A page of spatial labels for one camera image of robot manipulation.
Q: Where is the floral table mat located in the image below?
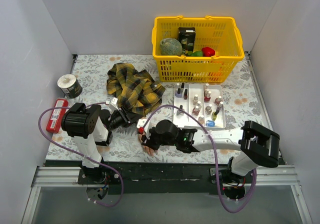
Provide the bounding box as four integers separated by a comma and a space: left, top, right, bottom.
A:
46, 54, 277, 164

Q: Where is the red glitter polish bottle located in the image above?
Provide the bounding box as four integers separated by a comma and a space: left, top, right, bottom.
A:
204, 90, 212, 103

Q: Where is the pink iridescent polish bottle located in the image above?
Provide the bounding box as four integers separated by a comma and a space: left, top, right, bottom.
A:
192, 101, 202, 116

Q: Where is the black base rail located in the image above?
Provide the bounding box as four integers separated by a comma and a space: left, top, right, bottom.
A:
77, 161, 247, 196

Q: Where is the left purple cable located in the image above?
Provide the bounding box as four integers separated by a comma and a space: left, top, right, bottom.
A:
38, 102, 125, 207

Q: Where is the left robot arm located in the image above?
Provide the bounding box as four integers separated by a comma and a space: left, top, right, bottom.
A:
61, 102, 143, 184

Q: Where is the green melon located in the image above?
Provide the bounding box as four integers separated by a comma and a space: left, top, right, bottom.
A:
159, 38, 183, 56

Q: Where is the black tin with white lid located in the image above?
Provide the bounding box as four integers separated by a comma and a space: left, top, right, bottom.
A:
57, 74, 83, 99

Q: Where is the white divided tray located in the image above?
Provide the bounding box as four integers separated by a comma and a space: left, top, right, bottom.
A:
173, 82, 226, 130

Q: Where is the purple cable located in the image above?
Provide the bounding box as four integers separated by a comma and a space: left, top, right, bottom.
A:
141, 104, 258, 214
38, 102, 125, 207

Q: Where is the yellow polish bottle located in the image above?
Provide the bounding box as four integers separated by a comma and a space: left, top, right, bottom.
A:
211, 109, 220, 121

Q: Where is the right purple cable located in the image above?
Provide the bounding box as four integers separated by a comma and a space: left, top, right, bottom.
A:
141, 104, 258, 214

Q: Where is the green bell pepper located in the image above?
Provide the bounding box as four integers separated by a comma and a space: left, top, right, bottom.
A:
189, 50, 203, 57

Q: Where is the black carton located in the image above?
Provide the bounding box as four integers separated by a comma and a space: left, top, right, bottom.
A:
178, 27, 196, 56

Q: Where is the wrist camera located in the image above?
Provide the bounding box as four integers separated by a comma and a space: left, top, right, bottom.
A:
136, 118, 150, 135
109, 97, 119, 111

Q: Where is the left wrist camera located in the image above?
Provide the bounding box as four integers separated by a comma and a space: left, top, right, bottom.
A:
109, 97, 119, 111

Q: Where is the lilac polish bottle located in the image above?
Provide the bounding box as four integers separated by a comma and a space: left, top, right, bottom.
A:
175, 83, 182, 98

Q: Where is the clear polish bottle white cap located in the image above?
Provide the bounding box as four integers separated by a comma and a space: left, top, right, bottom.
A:
193, 94, 199, 105

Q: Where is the dark red polish bottle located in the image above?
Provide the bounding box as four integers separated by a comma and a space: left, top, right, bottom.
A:
183, 89, 188, 100

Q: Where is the yellow plaid shirt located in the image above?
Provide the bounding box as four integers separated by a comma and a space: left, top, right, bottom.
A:
106, 62, 166, 117

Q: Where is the mannequin hand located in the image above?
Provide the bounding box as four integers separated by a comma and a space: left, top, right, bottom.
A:
137, 129, 157, 157

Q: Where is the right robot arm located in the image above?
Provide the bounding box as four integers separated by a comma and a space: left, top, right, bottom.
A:
137, 119, 280, 183

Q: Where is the yellow plastic basket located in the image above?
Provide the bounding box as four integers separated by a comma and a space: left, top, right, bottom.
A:
151, 15, 245, 83

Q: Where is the glitter polish bottle black cap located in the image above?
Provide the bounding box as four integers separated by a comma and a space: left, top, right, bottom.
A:
176, 105, 185, 116

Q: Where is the pale glitter polish bottle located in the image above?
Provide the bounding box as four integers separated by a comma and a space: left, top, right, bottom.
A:
214, 95, 223, 106

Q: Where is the blue polish bottle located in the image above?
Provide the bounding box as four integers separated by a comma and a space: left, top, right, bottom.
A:
205, 120, 216, 128

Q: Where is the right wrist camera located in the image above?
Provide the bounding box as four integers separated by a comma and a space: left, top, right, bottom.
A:
136, 118, 150, 135

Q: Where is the red flat box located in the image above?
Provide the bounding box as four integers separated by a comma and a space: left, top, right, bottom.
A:
46, 98, 69, 134

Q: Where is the red bell pepper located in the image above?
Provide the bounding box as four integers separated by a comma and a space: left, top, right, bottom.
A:
201, 47, 216, 57

